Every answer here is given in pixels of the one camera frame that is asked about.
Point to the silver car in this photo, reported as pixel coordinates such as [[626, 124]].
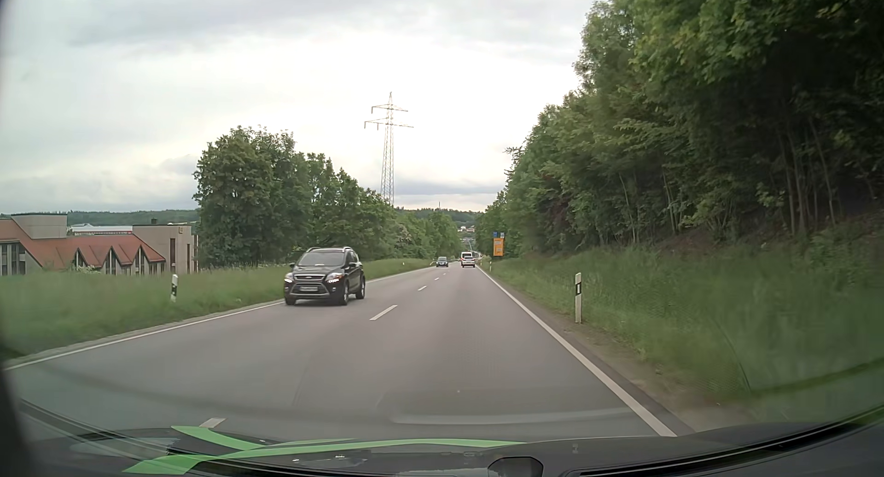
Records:
[[468, 261]]

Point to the orange road sign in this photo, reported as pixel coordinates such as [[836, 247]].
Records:
[[498, 246]]

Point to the steel lattice pylon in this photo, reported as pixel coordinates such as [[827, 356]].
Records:
[[388, 149]]

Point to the grey asphalt road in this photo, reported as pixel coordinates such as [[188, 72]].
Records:
[[442, 353]]

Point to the black car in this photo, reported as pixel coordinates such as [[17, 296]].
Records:
[[324, 275]]

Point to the row of green trees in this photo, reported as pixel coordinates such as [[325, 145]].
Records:
[[290, 201]]

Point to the road markings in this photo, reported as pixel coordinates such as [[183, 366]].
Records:
[[584, 359]]

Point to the car's own bonnet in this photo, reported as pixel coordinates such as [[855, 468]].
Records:
[[442, 456]]

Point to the grass bank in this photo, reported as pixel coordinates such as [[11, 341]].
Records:
[[690, 311]]

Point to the wood of green trees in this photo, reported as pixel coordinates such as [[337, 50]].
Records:
[[690, 132]]

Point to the beige flat-roofed building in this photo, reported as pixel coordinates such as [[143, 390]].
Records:
[[169, 246]]

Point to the wooded hill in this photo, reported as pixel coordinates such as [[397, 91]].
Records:
[[131, 217]]

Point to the grass verge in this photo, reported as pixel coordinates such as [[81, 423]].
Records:
[[103, 304]]

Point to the red-roofed building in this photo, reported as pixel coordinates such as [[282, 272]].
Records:
[[76, 252]]

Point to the white marker post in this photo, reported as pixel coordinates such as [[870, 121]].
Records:
[[578, 297], [174, 287]]

